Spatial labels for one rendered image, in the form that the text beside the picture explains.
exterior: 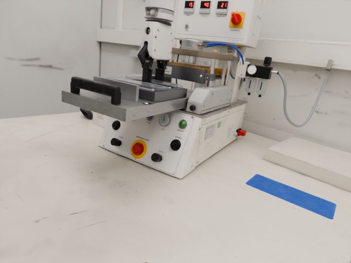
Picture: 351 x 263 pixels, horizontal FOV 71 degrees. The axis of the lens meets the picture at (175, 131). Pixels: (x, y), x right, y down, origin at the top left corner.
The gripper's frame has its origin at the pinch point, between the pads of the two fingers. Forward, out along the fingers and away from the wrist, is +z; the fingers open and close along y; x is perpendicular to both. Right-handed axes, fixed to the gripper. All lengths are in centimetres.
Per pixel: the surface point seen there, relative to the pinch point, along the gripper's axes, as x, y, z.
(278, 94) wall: -27, 65, 5
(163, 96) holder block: -10.2, -8.7, 3.5
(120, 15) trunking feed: 100, 88, -29
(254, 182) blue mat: -34.5, 8.7, 26.6
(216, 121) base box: -17.2, 14.3, 12.5
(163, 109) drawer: -11.2, -9.6, 6.6
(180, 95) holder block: -10.2, 0.3, 3.9
